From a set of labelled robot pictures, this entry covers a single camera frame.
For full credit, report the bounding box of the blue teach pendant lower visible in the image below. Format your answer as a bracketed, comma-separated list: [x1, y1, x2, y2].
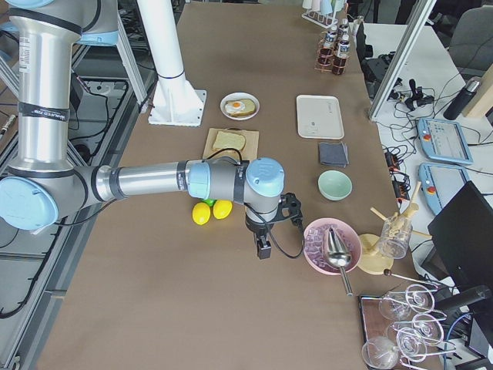
[418, 163, 470, 215]

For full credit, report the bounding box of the blue teach pendant upper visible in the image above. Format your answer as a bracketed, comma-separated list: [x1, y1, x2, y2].
[417, 118, 474, 165]

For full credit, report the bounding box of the yellow lemon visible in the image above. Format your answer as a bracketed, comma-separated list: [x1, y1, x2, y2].
[213, 200, 233, 220]
[192, 202, 211, 225]

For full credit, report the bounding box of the green lime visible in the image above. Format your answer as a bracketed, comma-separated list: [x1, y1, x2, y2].
[202, 199, 216, 207]

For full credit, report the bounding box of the grey folded cloth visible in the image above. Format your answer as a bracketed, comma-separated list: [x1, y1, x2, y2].
[318, 143, 349, 167]

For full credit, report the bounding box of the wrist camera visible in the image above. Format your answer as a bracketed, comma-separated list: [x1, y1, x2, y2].
[280, 193, 303, 227]

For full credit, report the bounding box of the bread slice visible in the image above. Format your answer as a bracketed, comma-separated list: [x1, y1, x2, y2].
[224, 99, 257, 117]
[212, 131, 247, 150]

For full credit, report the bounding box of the tea bottle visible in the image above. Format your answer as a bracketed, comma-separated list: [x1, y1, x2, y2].
[317, 25, 337, 67]
[331, 35, 350, 76]

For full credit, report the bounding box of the wooden cutting board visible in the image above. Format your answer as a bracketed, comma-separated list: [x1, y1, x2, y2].
[203, 128, 259, 161]

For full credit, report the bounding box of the blue teach pendant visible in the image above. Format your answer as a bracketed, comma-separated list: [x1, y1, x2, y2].
[417, 118, 474, 165]
[418, 163, 470, 215]

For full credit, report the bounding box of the cream rabbit tray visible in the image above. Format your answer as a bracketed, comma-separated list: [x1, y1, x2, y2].
[296, 95, 344, 140]

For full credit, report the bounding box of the tea bottle front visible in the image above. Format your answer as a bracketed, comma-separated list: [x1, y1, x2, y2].
[331, 35, 350, 76]

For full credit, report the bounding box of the bread slice under egg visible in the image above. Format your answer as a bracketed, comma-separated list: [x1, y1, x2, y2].
[224, 99, 257, 117]

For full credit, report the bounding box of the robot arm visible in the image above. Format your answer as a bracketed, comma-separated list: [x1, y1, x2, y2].
[1, 1, 284, 259]

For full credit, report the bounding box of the copper wire bottle rack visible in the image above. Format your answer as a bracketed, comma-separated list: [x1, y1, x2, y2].
[314, 32, 350, 76]

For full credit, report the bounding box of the clear glass mug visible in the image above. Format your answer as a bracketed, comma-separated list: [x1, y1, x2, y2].
[377, 216, 412, 259]

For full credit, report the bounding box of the yellow lemon near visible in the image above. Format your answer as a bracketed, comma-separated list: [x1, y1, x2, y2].
[192, 202, 211, 225]

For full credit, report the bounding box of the pink bowl with ice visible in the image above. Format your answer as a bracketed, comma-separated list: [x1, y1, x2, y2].
[304, 217, 362, 275]

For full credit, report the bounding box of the black monitor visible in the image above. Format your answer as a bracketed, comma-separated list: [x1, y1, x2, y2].
[428, 181, 492, 288]

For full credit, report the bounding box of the black thermos bottle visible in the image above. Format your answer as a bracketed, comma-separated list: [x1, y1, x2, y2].
[443, 76, 481, 120]

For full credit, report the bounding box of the fried egg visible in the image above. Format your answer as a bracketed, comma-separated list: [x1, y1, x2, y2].
[224, 100, 245, 115]

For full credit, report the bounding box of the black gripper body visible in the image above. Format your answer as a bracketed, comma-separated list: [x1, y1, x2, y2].
[245, 210, 277, 245]

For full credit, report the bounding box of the metal ice scoop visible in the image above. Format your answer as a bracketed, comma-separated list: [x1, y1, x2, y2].
[324, 227, 354, 296]

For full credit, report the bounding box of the white round plate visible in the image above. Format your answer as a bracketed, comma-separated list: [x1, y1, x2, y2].
[220, 92, 260, 120]

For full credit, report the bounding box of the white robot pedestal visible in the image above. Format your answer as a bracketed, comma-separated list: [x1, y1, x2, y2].
[138, 0, 206, 127]

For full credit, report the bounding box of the tea bottle back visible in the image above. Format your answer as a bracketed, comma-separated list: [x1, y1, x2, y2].
[317, 25, 337, 67]

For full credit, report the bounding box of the wooden cup tree stand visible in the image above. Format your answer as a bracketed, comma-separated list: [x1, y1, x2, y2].
[357, 181, 431, 274]

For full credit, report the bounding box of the green ceramic bowl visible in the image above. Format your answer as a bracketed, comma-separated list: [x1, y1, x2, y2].
[317, 170, 353, 201]

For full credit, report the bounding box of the white cup rack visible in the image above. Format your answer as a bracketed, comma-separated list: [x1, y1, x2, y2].
[301, 0, 347, 29]

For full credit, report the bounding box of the aluminium frame post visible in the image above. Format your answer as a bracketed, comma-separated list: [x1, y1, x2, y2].
[368, 0, 436, 122]

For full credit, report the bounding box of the wine glass rack tray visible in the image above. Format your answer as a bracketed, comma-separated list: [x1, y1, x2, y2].
[358, 282, 456, 369]

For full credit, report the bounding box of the yellow lemon far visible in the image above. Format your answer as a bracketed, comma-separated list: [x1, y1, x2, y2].
[213, 200, 233, 220]

